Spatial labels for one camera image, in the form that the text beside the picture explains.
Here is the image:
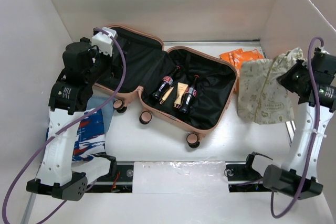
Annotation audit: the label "cream green printed jacket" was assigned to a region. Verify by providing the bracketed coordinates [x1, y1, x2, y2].
[237, 47, 304, 125]

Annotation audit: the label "cola bottle red cap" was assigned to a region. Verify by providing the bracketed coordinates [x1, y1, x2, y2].
[152, 66, 181, 101]

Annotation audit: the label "slim cream cosmetic tube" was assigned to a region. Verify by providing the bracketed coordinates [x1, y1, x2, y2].
[159, 87, 174, 104]

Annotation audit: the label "wide cream cosmetic tube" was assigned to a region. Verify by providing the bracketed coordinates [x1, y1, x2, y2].
[173, 82, 188, 109]

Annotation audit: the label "pink suitcase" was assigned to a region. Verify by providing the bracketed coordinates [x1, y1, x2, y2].
[96, 25, 238, 148]

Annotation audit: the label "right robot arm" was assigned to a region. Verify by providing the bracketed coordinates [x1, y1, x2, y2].
[243, 48, 335, 200]

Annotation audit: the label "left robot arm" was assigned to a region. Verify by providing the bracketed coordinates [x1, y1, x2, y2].
[26, 36, 117, 201]

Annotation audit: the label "light blue denim garment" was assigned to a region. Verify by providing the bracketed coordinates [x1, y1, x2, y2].
[87, 96, 115, 134]

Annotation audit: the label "orange white patterned garment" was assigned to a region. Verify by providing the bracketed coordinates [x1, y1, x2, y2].
[220, 48, 264, 79]

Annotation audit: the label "blue white red shorts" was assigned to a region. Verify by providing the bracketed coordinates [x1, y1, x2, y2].
[46, 108, 107, 166]

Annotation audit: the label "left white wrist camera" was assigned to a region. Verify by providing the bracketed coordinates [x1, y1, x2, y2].
[91, 27, 118, 57]

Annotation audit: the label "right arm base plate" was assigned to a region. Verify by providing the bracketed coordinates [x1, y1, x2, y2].
[224, 162, 269, 193]

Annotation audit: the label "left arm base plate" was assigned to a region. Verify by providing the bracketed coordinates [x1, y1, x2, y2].
[87, 162, 134, 194]

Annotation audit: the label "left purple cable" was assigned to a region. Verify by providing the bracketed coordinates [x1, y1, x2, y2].
[1, 27, 127, 224]

